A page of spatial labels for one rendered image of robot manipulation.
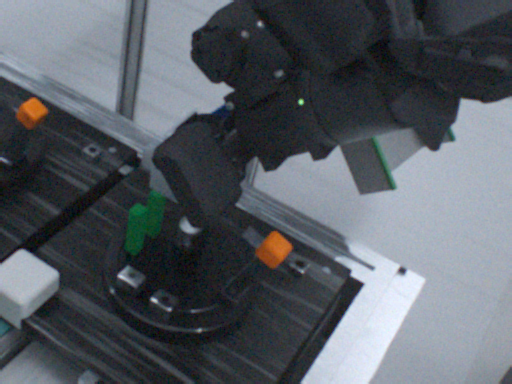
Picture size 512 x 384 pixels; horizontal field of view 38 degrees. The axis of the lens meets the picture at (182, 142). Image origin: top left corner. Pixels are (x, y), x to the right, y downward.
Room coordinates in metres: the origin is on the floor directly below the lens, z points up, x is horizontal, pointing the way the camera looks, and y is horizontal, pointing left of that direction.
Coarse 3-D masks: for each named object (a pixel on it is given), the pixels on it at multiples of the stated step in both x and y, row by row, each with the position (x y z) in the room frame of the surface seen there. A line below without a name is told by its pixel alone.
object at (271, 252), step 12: (252, 228) 0.43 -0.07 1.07; (252, 240) 0.42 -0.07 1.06; (264, 240) 0.42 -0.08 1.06; (276, 240) 0.41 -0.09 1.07; (264, 252) 0.41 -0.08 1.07; (276, 252) 0.40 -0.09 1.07; (288, 252) 0.41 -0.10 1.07; (252, 264) 0.41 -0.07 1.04; (264, 264) 0.41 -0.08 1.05; (276, 264) 0.40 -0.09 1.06; (240, 276) 0.42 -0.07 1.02; (252, 276) 0.41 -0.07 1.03; (228, 288) 0.42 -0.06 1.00; (240, 288) 0.41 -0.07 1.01
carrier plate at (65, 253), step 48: (144, 192) 0.55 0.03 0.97; (96, 240) 0.48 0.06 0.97; (288, 240) 0.52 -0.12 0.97; (96, 288) 0.42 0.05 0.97; (288, 288) 0.46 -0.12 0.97; (336, 288) 0.47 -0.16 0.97; (48, 336) 0.37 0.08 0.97; (96, 336) 0.37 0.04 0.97; (144, 336) 0.38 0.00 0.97; (240, 336) 0.40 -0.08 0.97; (288, 336) 0.41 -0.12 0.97
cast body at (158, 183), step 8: (192, 112) 0.47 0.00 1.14; (200, 112) 0.47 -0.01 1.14; (208, 120) 0.45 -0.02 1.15; (216, 120) 0.45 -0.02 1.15; (216, 128) 0.44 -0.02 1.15; (168, 136) 0.44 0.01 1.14; (152, 144) 0.47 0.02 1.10; (144, 152) 0.47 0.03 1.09; (152, 152) 0.46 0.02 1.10; (144, 160) 0.47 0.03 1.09; (152, 168) 0.44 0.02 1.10; (152, 176) 0.44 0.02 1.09; (160, 176) 0.44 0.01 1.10; (152, 184) 0.44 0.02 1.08; (160, 184) 0.44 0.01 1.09; (240, 184) 0.44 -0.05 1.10; (160, 192) 0.44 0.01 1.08; (168, 192) 0.43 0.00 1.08; (176, 200) 0.43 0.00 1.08
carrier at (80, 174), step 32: (0, 96) 0.67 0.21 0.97; (32, 96) 0.68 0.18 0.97; (0, 128) 0.59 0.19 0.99; (64, 128) 0.63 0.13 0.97; (96, 128) 0.64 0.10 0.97; (0, 160) 0.53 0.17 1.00; (32, 160) 0.55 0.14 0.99; (64, 160) 0.58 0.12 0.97; (128, 160) 0.60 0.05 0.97; (0, 192) 0.51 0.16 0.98; (32, 192) 0.53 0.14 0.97; (64, 192) 0.53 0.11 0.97; (96, 192) 0.55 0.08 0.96; (0, 224) 0.48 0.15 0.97; (32, 224) 0.48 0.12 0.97; (0, 256) 0.44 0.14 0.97
